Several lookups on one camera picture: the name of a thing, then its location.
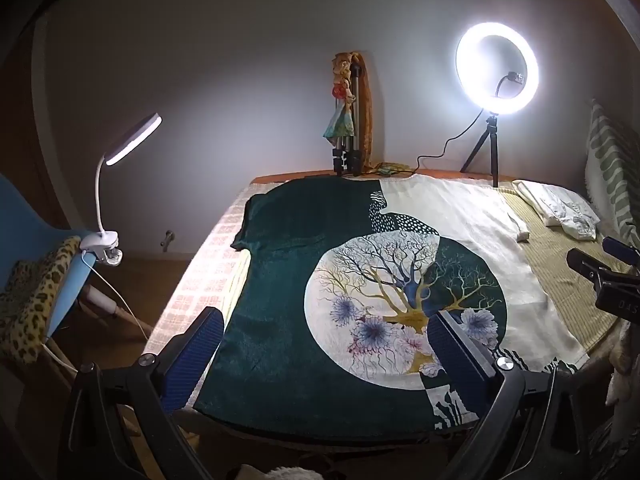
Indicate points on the metal wall hook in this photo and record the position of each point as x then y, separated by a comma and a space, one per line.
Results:
168, 239

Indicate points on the white folded garment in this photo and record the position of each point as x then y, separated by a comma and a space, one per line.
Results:
555, 205

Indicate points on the orange patterned cloth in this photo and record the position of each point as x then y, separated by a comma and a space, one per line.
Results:
369, 125

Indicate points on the green striped white cloth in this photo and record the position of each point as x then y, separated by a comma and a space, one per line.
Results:
610, 160

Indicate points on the folded silver tripod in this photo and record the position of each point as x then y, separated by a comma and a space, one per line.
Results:
345, 152

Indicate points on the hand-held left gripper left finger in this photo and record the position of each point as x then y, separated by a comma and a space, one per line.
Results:
192, 360

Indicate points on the person's right hand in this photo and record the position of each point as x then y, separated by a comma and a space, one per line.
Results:
625, 360

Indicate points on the green white tree print shirt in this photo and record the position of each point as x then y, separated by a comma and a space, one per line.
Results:
280, 285

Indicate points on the white clip lamp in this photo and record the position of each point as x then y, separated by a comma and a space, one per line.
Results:
132, 137

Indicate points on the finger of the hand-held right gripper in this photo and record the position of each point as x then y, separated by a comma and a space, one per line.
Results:
590, 265
620, 249

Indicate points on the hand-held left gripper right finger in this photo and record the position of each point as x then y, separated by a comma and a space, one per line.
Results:
457, 360

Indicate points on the blue chair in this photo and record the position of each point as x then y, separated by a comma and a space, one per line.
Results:
30, 230

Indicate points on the white fluffy fabric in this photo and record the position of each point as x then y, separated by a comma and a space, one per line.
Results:
290, 474

